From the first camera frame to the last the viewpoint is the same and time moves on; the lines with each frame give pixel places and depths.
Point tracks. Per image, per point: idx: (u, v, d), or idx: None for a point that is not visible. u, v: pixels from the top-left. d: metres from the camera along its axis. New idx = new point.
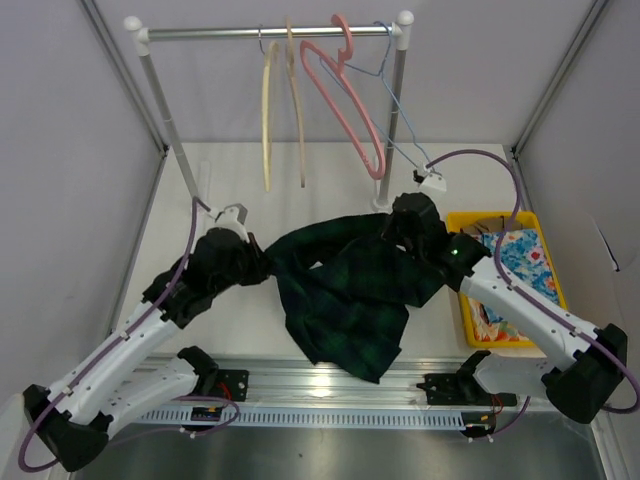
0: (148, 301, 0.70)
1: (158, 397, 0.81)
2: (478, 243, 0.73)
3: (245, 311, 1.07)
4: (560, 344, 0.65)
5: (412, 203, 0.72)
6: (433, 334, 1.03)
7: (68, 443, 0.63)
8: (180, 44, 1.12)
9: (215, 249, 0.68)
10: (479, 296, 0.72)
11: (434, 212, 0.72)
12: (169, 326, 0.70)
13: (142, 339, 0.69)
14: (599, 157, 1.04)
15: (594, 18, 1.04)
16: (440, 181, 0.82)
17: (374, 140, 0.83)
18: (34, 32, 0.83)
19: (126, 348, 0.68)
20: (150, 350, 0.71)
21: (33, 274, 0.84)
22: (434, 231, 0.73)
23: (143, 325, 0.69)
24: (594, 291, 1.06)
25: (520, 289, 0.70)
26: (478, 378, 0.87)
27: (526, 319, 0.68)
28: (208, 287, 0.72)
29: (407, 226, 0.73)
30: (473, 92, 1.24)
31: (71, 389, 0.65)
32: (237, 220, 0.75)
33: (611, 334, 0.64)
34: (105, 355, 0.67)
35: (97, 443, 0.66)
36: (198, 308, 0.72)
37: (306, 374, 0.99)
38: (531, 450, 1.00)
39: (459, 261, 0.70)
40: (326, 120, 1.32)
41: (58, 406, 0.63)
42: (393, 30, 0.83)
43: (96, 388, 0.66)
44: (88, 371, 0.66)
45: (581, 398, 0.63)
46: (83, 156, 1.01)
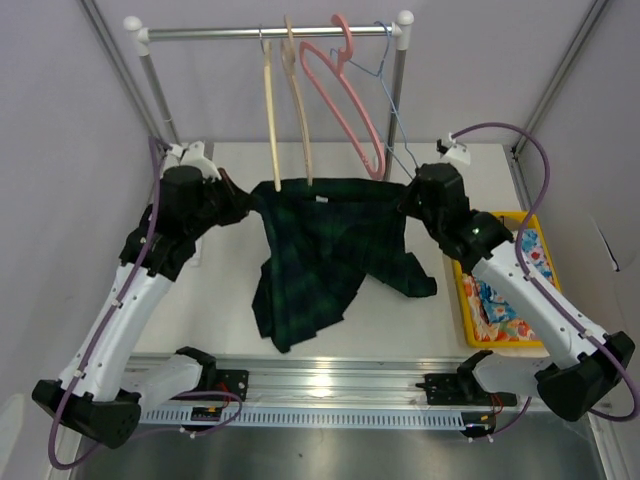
0: (127, 264, 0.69)
1: (173, 386, 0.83)
2: (501, 225, 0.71)
3: (244, 311, 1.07)
4: (566, 343, 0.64)
5: (439, 173, 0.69)
6: (433, 333, 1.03)
7: (103, 421, 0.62)
8: (180, 44, 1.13)
9: (178, 190, 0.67)
10: (490, 281, 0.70)
11: (460, 186, 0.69)
12: (161, 280, 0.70)
13: (136, 300, 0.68)
14: (599, 156, 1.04)
15: (593, 18, 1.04)
16: (464, 152, 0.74)
17: (374, 140, 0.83)
18: (35, 31, 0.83)
19: (124, 314, 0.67)
20: (150, 307, 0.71)
21: (33, 274, 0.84)
22: (456, 205, 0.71)
23: (132, 287, 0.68)
24: (594, 291, 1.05)
25: (536, 281, 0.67)
26: (478, 375, 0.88)
27: (536, 313, 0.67)
28: (186, 231, 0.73)
29: (430, 196, 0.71)
30: (473, 92, 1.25)
31: (82, 372, 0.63)
32: (202, 156, 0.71)
33: (619, 341, 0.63)
34: (105, 326, 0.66)
35: (131, 414, 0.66)
36: (182, 254, 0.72)
37: (305, 374, 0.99)
38: (532, 451, 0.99)
39: (478, 241, 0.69)
40: (326, 120, 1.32)
41: (75, 391, 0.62)
42: (393, 30, 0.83)
43: (108, 362, 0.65)
44: (92, 350, 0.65)
45: (574, 400, 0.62)
46: (82, 155, 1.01)
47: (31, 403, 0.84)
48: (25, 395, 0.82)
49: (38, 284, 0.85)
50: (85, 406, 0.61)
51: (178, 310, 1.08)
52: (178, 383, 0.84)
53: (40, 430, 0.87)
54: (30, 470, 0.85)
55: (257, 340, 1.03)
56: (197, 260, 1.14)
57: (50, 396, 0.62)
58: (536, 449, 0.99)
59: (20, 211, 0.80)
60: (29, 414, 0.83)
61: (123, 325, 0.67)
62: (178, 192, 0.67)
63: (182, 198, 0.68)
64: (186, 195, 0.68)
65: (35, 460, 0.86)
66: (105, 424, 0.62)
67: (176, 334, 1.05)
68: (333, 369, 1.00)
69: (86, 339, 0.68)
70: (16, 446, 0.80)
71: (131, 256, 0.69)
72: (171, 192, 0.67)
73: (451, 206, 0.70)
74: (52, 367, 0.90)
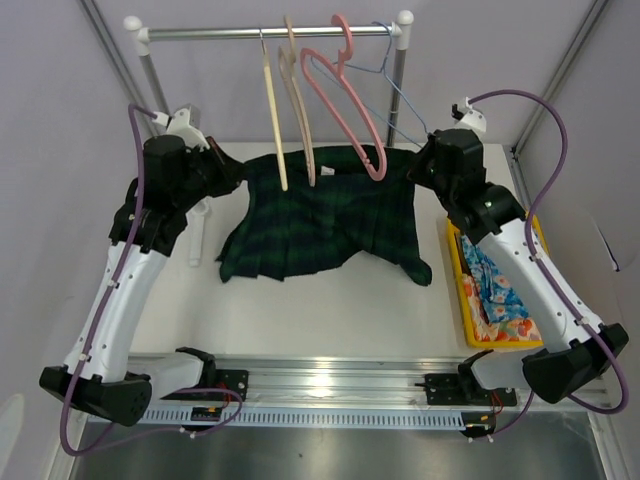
0: (119, 243, 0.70)
1: (179, 375, 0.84)
2: (516, 201, 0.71)
3: (244, 311, 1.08)
4: (561, 327, 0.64)
5: (460, 140, 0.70)
6: (433, 334, 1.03)
7: (115, 402, 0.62)
8: (180, 44, 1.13)
9: (160, 159, 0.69)
10: (495, 256, 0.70)
11: (476, 153, 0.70)
12: (155, 256, 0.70)
13: (133, 278, 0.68)
14: (599, 156, 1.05)
15: (593, 19, 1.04)
16: (479, 118, 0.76)
17: (373, 135, 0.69)
18: (35, 32, 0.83)
19: (122, 294, 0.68)
20: (147, 286, 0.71)
21: (33, 274, 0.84)
22: (472, 175, 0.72)
23: (127, 266, 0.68)
24: (594, 291, 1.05)
25: (541, 263, 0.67)
26: (475, 371, 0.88)
27: (536, 294, 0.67)
28: (176, 204, 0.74)
29: (448, 164, 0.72)
30: (473, 92, 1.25)
31: (87, 355, 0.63)
32: (187, 123, 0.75)
33: (615, 334, 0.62)
34: (105, 307, 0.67)
35: (143, 392, 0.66)
36: (174, 228, 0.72)
37: (305, 374, 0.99)
38: (532, 451, 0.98)
39: (489, 214, 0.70)
40: (326, 120, 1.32)
41: (83, 374, 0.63)
42: (393, 30, 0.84)
43: (112, 342, 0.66)
44: (94, 332, 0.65)
45: (558, 382, 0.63)
46: (82, 156, 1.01)
47: (31, 403, 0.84)
48: (25, 395, 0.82)
49: (38, 284, 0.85)
50: (96, 390, 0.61)
51: (178, 310, 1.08)
52: (184, 371, 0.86)
53: (40, 429, 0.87)
54: (31, 470, 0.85)
55: (257, 341, 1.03)
56: (197, 261, 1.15)
57: (59, 383, 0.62)
58: (536, 449, 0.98)
59: (20, 211, 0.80)
60: (29, 414, 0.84)
61: (123, 305, 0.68)
62: (162, 162, 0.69)
63: (165, 168, 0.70)
64: (170, 165, 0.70)
65: (35, 460, 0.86)
66: (117, 404, 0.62)
67: (176, 334, 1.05)
68: (333, 369, 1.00)
69: (86, 321, 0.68)
70: (17, 446, 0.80)
71: (121, 234, 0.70)
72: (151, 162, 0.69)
73: (465, 172, 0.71)
74: (52, 367, 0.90)
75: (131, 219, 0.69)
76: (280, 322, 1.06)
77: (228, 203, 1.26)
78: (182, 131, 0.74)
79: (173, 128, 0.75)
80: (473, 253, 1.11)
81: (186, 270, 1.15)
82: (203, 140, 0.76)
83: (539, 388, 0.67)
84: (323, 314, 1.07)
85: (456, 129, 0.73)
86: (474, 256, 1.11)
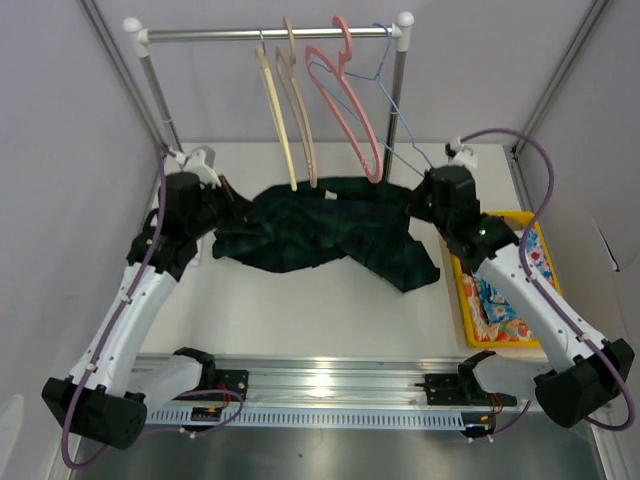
0: (135, 263, 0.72)
1: (176, 385, 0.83)
2: (509, 229, 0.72)
3: (245, 311, 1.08)
4: (563, 345, 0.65)
5: (453, 174, 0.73)
6: (433, 334, 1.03)
7: (116, 415, 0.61)
8: (181, 45, 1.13)
9: (178, 193, 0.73)
10: (494, 279, 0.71)
11: (469, 188, 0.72)
12: (167, 277, 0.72)
13: (145, 296, 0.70)
14: (599, 156, 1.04)
15: (593, 18, 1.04)
16: (472, 155, 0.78)
17: (373, 143, 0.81)
18: (36, 34, 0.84)
19: (133, 310, 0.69)
20: (156, 305, 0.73)
21: (34, 275, 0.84)
22: (467, 206, 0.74)
23: (141, 284, 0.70)
24: (594, 292, 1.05)
25: (538, 284, 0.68)
26: (477, 374, 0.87)
27: (536, 314, 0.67)
28: (188, 232, 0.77)
29: (442, 197, 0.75)
30: (473, 92, 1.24)
31: (94, 365, 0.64)
32: (202, 163, 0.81)
33: (618, 348, 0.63)
34: (116, 321, 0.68)
35: (139, 414, 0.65)
36: (185, 254, 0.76)
37: (304, 374, 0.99)
38: (532, 451, 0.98)
39: (485, 243, 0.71)
40: (326, 120, 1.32)
41: (87, 385, 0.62)
42: (393, 31, 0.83)
43: (120, 355, 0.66)
44: (103, 344, 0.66)
45: (568, 402, 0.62)
46: (83, 157, 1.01)
47: (31, 403, 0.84)
48: (25, 395, 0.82)
49: (38, 284, 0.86)
50: (99, 399, 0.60)
51: (178, 310, 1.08)
52: (182, 380, 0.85)
53: (40, 430, 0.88)
54: (31, 469, 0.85)
55: (256, 340, 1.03)
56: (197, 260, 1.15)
57: (61, 394, 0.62)
58: (536, 449, 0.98)
59: (20, 212, 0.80)
60: (29, 413, 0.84)
61: (134, 321, 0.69)
62: (179, 194, 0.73)
63: (178, 204, 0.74)
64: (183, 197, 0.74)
65: (35, 460, 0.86)
66: (117, 418, 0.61)
67: (176, 334, 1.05)
68: (334, 369, 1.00)
69: (95, 334, 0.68)
70: (17, 446, 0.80)
71: (136, 257, 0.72)
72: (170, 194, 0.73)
73: (459, 206, 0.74)
74: (53, 367, 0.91)
75: (146, 243, 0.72)
76: (281, 323, 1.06)
77: None
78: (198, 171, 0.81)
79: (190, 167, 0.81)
80: None
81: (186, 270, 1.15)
82: (215, 178, 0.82)
83: (550, 410, 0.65)
84: (323, 314, 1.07)
85: (449, 166, 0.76)
86: None
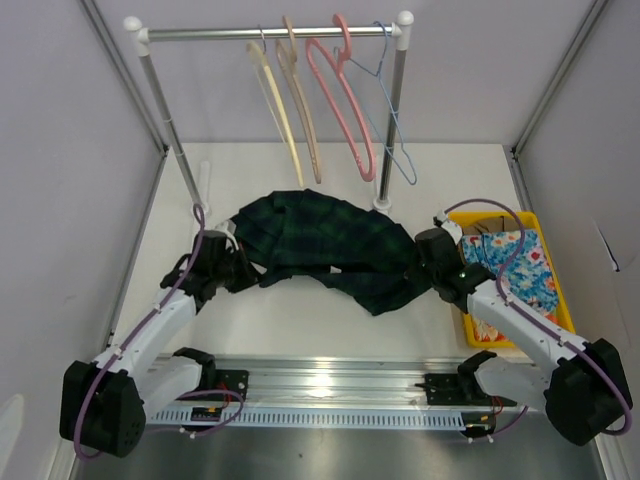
0: (165, 287, 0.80)
1: (175, 388, 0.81)
2: (485, 270, 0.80)
3: (244, 311, 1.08)
4: (547, 353, 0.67)
5: (430, 233, 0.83)
6: (433, 335, 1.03)
7: (126, 409, 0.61)
8: (180, 44, 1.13)
9: (212, 239, 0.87)
10: (481, 312, 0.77)
11: (448, 243, 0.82)
12: (189, 307, 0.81)
13: (173, 309, 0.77)
14: (599, 157, 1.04)
15: (593, 18, 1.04)
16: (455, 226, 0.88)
17: (365, 133, 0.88)
18: (35, 32, 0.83)
19: (162, 316, 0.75)
20: (179, 321, 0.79)
21: (34, 274, 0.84)
22: (448, 257, 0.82)
23: (172, 300, 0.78)
24: (594, 292, 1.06)
25: (516, 305, 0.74)
26: (477, 376, 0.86)
27: (520, 331, 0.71)
28: (211, 274, 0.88)
29: (425, 253, 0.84)
30: (473, 92, 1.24)
31: (122, 352, 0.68)
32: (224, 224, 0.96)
33: (602, 349, 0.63)
34: (146, 323, 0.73)
35: (139, 421, 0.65)
36: (207, 294, 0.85)
37: (304, 374, 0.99)
38: (532, 450, 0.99)
39: (465, 282, 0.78)
40: (326, 120, 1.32)
41: (111, 368, 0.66)
42: (393, 30, 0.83)
43: (144, 350, 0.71)
44: (133, 337, 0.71)
45: (574, 410, 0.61)
46: (83, 156, 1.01)
47: (31, 403, 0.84)
48: (25, 395, 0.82)
49: (37, 284, 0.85)
50: (118, 383, 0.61)
51: None
52: (180, 383, 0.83)
53: (40, 430, 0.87)
54: (31, 470, 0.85)
55: (257, 340, 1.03)
56: None
57: (82, 375, 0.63)
58: (536, 448, 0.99)
59: (19, 212, 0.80)
60: (29, 413, 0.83)
61: (160, 326, 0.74)
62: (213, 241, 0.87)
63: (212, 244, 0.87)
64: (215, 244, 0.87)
65: (35, 461, 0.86)
66: (127, 412, 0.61)
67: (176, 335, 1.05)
68: (334, 369, 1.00)
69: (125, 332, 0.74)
70: (16, 446, 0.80)
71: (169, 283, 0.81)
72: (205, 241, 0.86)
73: (441, 259, 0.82)
74: (52, 367, 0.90)
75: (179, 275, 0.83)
76: (284, 325, 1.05)
77: (227, 204, 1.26)
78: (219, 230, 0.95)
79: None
80: (473, 253, 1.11)
81: None
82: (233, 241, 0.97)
83: (566, 426, 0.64)
84: (324, 316, 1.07)
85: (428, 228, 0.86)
86: (474, 257, 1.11)
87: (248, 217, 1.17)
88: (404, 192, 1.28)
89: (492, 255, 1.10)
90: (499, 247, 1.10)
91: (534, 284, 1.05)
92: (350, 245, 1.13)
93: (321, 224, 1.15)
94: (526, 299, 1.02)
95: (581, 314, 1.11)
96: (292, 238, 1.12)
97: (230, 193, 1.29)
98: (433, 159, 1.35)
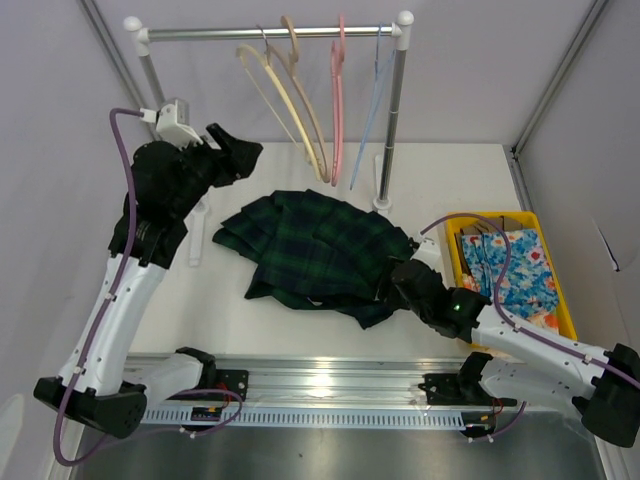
0: (118, 254, 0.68)
1: (175, 382, 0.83)
2: (477, 294, 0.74)
3: (243, 311, 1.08)
4: (577, 374, 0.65)
5: (407, 270, 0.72)
6: (434, 335, 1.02)
7: (111, 411, 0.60)
8: (180, 44, 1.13)
9: (151, 177, 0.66)
10: (491, 344, 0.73)
11: (429, 275, 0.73)
12: (154, 268, 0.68)
13: (130, 291, 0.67)
14: (599, 156, 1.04)
15: (593, 18, 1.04)
16: (432, 245, 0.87)
17: (338, 135, 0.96)
18: (35, 33, 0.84)
19: (118, 306, 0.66)
20: (143, 302, 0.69)
21: (34, 274, 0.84)
22: (432, 291, 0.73)
23: (125, 279, 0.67)
24: (594, 292, 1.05)
25: (526, 330, 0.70)
26: (485, 385, 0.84)
27: (541, 358, 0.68)
28: (174, 215, 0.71)
29: (407, 293, 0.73)
30: (472, 92, 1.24)
31: (82, 367, 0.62)
32: (176, 121, 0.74)
33: (623, 354, 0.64)
34: (101, 321, 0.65)
35: (138, 404, 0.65)
36: (173, 241, 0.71)
37: (303, 374, 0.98)
38: (533, 451, 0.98)
39: (463, 314, 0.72)
40: (327, 120, 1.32)
41: (76, 387, 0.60)
42: (393, 30, 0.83)
43: (108, 355, 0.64)
44: (90, 344, 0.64)
45: (614, 425, 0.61)
46: (83, 156, 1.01)
47: (31, 403, 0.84)
48: (24, 396, 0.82)
49: (38, 285, 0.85)
50: (90, 401, 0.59)
51: (178, 310, 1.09)
52: (179, 382, 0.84)
53: (41, 431, 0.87)
54: (32, 469, 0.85)
55: (257, 341, 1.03)
56: (197, 260, 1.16)
57: (53, 392, 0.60)
58: (537, 450, 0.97)
59: (20, 213, 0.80)
60: (30, 413, 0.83)
61: (119, 318, 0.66)
62: (155, 177, 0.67)
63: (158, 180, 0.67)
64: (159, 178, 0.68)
65: (36, 462, 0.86)
66: (114, 410, 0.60)
67: (176, 335, 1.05)
68: (333, 369, 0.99)
69: (82, 334, 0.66)
70: (17, 445, 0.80)
71: (120, 245, 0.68)
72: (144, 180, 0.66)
73: (428, 294, 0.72)
74: (52, 367, 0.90)
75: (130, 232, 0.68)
76: (285, 327, 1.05)
77: (228, 204, 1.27)
78: (170, 128, 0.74)
79: (162, 124, 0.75)
80: (473, 253, 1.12)
81: (187, 271, 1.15)
82: (194, 136, 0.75)
83: (602, 436, 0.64)
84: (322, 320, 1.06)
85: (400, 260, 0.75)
86: (474, 257, 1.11)
87: (249, 215, 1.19)
88: (403, 191, 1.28)
89: (492, 255, 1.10)
90: (499, 247, 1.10)
91: (534, 284, 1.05)
92: (349, 245, 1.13)
93: (321, 225, 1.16)
94: (526, 299, 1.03)
95: (581, 315, 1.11)
96: (285, 239, 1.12)
97: (230, 193, 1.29)
98: (434, 158, 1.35)
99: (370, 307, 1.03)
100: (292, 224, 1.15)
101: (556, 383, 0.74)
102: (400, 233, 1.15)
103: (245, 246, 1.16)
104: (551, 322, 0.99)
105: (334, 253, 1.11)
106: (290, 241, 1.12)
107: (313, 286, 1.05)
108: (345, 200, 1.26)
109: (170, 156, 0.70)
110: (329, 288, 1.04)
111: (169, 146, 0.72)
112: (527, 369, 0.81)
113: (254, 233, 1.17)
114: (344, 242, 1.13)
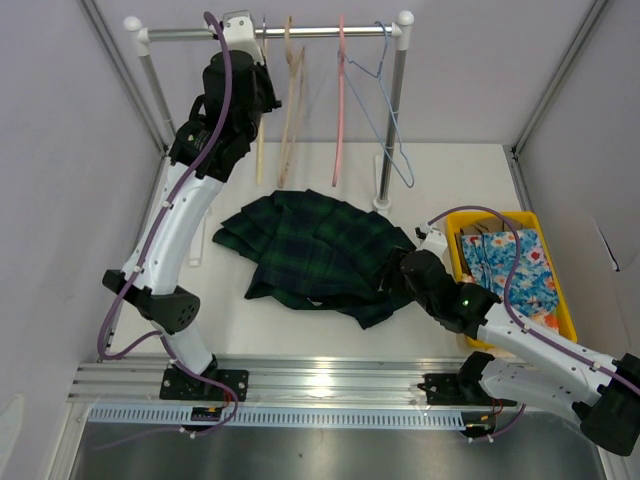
0: (178, 163, 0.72)
1: (191, 352, 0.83)
2: (487, 291, 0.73)
3: (241, 311, 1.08)
4: (583, 380, 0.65)
5: (419, 262, 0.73)
6: (434, 335, 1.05)
7: (168, 308, 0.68)
8: (179, 45, 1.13)
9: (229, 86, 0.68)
10: (495, 343, 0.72)
11: (440, 268, 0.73)
12: (210, 183, 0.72)
13: (186, 202, 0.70)
14: (599, 155, 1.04)
15: (594, 18, 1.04)
16: (440, 235, 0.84)
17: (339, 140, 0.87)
18: (34, 32, 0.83)
19: (175, 214, 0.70)
20: (199, 212, 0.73)
21: (33, 274, 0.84)
22: (442, 284, 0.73)
23: (182, 190, 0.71)
24: (595, 293, 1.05)
25: (534, 331, 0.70)
26: (485, 386, 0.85)
27: (547, 361, 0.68)
28: (237, 129, 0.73)
29: (416, 283, 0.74)
30: (472, 92, 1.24)
31: (141, 266, 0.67)
32: (252, 38, 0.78)
33: (631, 364, 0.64)
34: (160, 226, 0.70)
35: (191, 304, 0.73)
36: (231, 155, 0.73)
37: (305, 374, 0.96)
38: (532, 450, 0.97)
39: (472, 310, 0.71)
40: (326, 117, 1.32)
41: (135, 283, 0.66)
42: (393, 30, 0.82)
43: (163, 259, 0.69)
44: (149, 246, 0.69)
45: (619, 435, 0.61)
46: (82, 154, 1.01)
47: (31, 402, 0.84)
48: (24, 396, 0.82)
49: (37, 285, 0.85)
50: (144, 299, 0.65)
51: None
52: (192, 354, 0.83)
53: (41, 430, 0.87)
54: (32, 470, 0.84)
55: (258, 342, 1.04)
56: (198, 260, 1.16)
57: (117, 283, 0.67)
58: (538, 451, 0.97)
59: (19, 213, 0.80)
60: (30, 413, 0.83)
61: (175, 225, 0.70)
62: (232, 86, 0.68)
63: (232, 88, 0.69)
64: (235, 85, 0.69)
65: (35, 462, 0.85)
66: (167, 312, 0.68)
67: None
68: (333, 369, 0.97)
69: (144, 237, 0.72)
70: (17, 445, 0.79)
71: (180, 153, 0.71)
72: (219, 84, 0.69)
73: (437, 286, 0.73)
74: (51, 366, 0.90)
75: (190, 139, 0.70)
76: (284, 327, 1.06)
77: (228, 204, 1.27)
78: (244, 43, 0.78)
79: (232, 38, 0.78)
80: (473, 253, 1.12)
81: (187, 271, 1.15)
82: (258, 53, 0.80)
83: (599, 441, 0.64)
84: (322, 320, 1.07)
85: (414, 251, 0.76)
86: (474, 257, 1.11)
87: (249, 215, 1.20)
88: (403, 191, 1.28)
89: (492, 254, 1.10)
90: (499, 247, 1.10)
91: (534, 284, 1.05)
92: (350, 245, 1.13)
93: (321, 225, 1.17)
94: (526, 299, 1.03)
95: (581, 316, 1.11)
96: (285, 239, 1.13)
97: (230, 193, 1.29)
98: (433, 157, 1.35)
99: (369, 307, 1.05)
100: (293, 224, 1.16)
101: (558, 388, 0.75)
102: (401, 232, 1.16)
103: (245, 246, 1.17)
104: (551, 322, 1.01)
105: (333, 253, 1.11)
106: (290, 241, 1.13)
107: (313, 287, 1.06)
108: (345, 200, 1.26)
109: (245, 64, 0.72)
110: (329, 289, 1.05)
111: (246, 56, 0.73)
112: (528, 371, 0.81)
113: (256, 234, 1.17)
114: (344, 242, 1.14)
